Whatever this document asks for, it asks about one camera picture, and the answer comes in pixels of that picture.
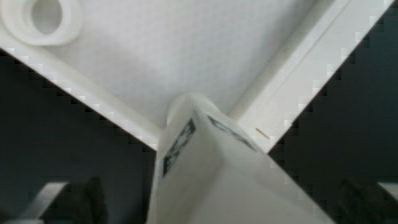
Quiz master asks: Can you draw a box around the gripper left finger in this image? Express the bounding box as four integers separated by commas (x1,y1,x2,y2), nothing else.
13,177,108,224

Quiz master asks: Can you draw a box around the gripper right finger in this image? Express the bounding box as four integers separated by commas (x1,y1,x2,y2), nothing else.
335,179,398,224

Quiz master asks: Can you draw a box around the white desk tabletop tray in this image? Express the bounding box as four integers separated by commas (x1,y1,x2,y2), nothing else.
0,0,398,148

